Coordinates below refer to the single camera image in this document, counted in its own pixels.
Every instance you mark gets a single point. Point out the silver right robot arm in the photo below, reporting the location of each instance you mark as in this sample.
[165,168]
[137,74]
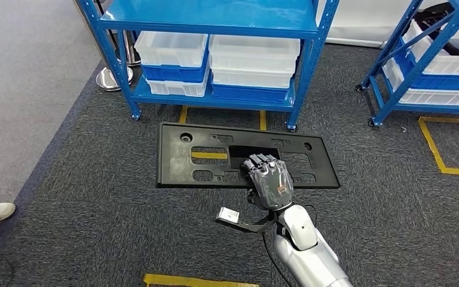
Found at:
[308,257]

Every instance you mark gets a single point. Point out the clear plastic bin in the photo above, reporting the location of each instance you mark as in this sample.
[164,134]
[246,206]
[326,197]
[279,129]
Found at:
[253,53]
[253,80]
[439,97]
[174,89]
[451,65]
[170,49]

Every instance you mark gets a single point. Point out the white car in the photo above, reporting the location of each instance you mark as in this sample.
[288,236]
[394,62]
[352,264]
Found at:
[356,23]

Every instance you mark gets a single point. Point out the chrome stanchion post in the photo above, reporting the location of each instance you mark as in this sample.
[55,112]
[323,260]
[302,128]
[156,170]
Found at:
[110,81]
[133,59]

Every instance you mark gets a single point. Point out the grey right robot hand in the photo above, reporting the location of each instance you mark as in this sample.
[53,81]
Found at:
[271,186]

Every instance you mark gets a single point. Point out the blue metal shelf rack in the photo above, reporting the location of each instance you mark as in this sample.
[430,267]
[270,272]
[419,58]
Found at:
[424,59]
[213,12]

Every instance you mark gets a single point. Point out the black plastic mounting plate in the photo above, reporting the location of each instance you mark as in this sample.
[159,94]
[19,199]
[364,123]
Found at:
[170,166]

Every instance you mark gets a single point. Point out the yellow floor tape marking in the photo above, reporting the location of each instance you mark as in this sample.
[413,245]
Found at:
[198,281]
[431,146]
[183,115]

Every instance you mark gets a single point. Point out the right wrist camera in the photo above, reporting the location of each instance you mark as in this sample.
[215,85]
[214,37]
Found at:
[227,216]

